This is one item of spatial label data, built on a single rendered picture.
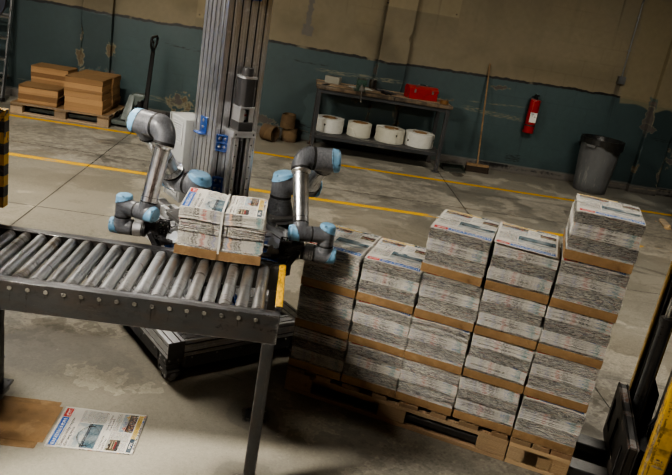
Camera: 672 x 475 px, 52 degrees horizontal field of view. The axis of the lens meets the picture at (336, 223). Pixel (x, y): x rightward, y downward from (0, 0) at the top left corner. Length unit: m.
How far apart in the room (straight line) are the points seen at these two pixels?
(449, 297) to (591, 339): 0.65
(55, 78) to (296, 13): 3.24
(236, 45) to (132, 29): 6.49
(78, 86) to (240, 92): 5.75
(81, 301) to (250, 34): 1.61
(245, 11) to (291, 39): 6.17
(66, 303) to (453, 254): 1.66
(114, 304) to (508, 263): 1.68
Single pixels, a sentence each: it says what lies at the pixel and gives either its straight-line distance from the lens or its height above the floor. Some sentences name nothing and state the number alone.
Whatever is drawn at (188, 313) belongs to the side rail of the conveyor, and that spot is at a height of 0.76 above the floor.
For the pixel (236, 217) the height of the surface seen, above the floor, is 1.02.
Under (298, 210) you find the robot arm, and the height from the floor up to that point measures 1.01.
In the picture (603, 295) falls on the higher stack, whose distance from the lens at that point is 3.22.
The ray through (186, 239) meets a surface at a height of 0.88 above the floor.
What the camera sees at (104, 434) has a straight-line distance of 3.32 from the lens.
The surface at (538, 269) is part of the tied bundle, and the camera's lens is 3.18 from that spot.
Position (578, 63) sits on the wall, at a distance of 10.45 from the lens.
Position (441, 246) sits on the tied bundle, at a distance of 3.20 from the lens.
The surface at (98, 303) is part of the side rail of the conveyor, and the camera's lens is 2.72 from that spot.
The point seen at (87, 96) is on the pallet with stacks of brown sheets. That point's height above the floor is 0.35.
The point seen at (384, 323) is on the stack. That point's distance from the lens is 3.38.
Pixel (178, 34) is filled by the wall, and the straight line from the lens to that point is 9.88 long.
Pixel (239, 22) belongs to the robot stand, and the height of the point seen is 1.78.
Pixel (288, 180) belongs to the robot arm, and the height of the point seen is 1.02.
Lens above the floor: 1.96
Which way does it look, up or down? 18 degrees down
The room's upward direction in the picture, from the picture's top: 10 degrees clockwise
